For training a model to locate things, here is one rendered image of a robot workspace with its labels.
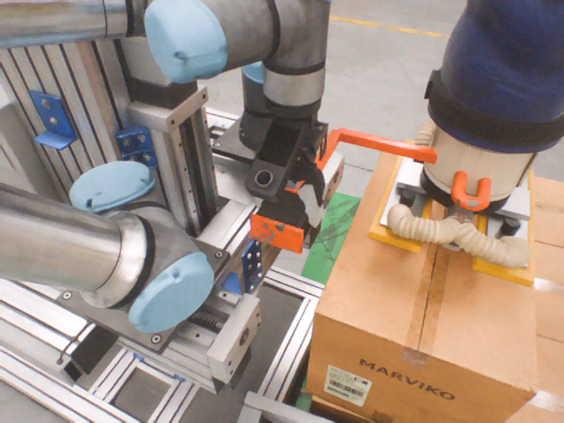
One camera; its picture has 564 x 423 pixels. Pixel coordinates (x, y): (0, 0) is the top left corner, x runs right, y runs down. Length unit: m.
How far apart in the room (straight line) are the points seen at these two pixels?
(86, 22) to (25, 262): 0.24
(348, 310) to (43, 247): 0.57
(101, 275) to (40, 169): 0.61
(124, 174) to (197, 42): 0.28
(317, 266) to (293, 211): 1.47
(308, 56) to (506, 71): 0.31
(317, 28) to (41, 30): 0.27
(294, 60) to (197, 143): 0.47
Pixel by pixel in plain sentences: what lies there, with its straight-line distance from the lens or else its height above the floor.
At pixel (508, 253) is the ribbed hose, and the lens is 0.74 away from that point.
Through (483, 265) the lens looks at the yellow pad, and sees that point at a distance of 0.79.
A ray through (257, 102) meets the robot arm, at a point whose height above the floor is 1.16.
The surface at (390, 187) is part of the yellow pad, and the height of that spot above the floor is 1.07.
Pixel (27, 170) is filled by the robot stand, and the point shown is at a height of 1.09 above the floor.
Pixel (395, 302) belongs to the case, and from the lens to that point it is 0.84.
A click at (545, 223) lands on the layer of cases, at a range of 1.80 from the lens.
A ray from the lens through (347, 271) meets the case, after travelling 0.87.
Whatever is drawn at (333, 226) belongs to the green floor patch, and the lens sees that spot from 2.25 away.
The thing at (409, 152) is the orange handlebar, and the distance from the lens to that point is 0.79.
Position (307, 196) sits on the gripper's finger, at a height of 1.24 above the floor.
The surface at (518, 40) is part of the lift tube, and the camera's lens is 0.64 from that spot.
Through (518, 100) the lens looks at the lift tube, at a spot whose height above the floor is 1.35.
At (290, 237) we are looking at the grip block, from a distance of 0.59.
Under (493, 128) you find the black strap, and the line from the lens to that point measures 0.68.
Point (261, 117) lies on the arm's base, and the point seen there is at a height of 1.13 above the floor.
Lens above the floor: 1.63
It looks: 45 degrees down
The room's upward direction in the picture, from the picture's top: straight up
